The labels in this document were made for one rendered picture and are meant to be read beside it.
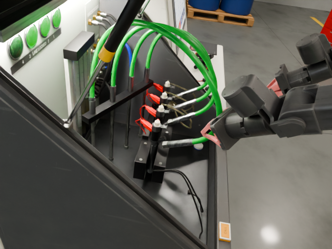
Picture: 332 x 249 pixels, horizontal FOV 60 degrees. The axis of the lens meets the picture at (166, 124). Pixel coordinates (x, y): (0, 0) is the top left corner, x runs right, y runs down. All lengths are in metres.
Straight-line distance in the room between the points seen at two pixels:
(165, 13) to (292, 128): 0.70
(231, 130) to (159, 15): 0.60
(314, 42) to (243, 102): 0.36
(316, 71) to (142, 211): 0.59
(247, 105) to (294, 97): 0.08
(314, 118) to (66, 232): 0.56
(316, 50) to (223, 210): 0.51
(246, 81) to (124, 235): 0.41
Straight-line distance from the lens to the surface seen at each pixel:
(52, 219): 0.70
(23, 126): 0.53
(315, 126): 0.54
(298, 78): 0.89
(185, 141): 0.76
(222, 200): 0.92
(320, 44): 0.88
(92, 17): 1.04
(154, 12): 1.10
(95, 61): 0.80
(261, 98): 0.54
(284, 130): 0.54
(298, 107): 0.53
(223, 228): 0.85
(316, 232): 2.34
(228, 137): 0.64
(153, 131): 0.88
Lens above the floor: 1.64
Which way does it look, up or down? 38 degrees down
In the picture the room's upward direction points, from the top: 10 degrees clockwise
